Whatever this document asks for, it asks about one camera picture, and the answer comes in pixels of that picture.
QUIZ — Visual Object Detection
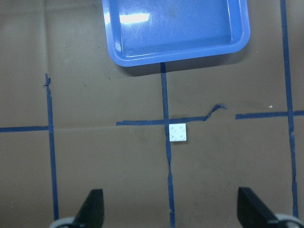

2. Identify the white building block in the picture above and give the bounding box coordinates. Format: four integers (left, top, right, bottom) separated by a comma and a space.
169, 123, 187, 142

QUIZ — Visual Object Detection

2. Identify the blue plastic tray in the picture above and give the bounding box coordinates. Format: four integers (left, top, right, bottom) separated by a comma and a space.
102, 0, 250, 67

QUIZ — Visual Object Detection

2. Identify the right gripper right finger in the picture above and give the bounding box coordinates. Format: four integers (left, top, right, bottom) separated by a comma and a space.
237, 187, 279, 228

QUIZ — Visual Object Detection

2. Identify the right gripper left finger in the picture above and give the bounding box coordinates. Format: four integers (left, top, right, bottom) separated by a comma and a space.
72, 189, 104, 228

